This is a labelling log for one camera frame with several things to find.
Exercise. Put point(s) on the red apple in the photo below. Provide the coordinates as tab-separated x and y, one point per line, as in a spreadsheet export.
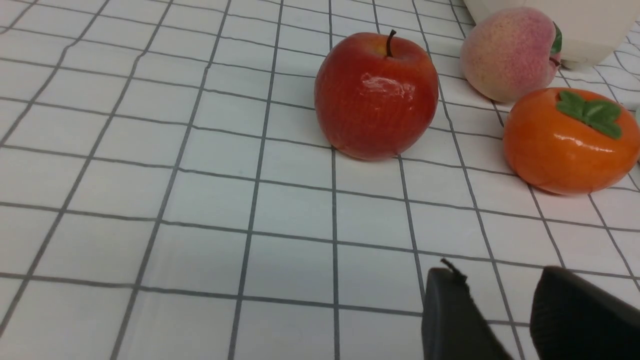
375	95

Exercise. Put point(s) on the orange persimmon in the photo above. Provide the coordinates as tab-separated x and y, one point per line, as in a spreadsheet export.
570	141

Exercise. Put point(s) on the pink peach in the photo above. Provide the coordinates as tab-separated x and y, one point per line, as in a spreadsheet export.
512	52

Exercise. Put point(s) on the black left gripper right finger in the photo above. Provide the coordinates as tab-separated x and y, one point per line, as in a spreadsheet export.
573	319

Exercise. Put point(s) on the cream white toaster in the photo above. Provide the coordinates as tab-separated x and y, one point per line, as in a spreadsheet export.
592	29

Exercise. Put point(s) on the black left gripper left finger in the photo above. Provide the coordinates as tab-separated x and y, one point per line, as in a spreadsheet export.
453	328

